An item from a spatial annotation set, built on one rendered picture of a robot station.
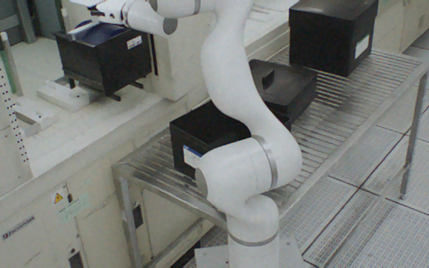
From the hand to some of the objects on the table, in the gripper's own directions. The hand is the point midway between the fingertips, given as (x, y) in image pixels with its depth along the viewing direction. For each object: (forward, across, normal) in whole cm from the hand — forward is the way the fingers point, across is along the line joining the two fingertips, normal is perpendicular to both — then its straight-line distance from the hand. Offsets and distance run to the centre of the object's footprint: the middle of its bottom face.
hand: (96, 4), depth 169 cm
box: (-33, -96, +48) cm, 112 cm away
